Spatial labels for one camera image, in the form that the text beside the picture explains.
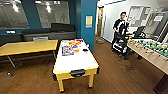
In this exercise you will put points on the small orange bowl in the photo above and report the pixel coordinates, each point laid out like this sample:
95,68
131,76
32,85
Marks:
76,50

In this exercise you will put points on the cardboard box stack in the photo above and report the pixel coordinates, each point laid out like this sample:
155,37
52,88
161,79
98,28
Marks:
99,40

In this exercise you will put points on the yellow air hockey table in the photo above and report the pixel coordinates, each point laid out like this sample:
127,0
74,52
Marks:
75,63

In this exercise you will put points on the yellow framed pillar notice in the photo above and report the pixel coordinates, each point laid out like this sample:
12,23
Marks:
89,21

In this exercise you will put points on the brown wooden door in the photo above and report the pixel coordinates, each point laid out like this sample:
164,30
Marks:
100,23

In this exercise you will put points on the dark grey sofa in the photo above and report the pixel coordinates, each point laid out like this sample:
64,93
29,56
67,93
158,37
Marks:
10,39
50,33

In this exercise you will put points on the person in black shirt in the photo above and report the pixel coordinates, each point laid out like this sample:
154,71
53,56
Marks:
119,28

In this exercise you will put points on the small green round item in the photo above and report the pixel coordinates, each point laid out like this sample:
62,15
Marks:
126,37

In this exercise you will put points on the interior glass window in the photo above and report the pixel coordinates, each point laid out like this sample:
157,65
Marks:
15,15
53,14

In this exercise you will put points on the black laptop screen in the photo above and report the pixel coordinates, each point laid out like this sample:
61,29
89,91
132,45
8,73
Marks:
139,31

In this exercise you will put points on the yellow wooden table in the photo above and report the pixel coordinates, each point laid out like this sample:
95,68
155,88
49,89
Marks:
26,47

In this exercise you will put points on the green foosball table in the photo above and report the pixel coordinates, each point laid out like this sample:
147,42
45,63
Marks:
150,53

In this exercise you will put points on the white framed wall poster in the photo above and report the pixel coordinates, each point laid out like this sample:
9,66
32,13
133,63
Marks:
136,15

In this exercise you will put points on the white wall power strip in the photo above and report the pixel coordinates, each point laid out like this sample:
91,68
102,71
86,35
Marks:
10,32

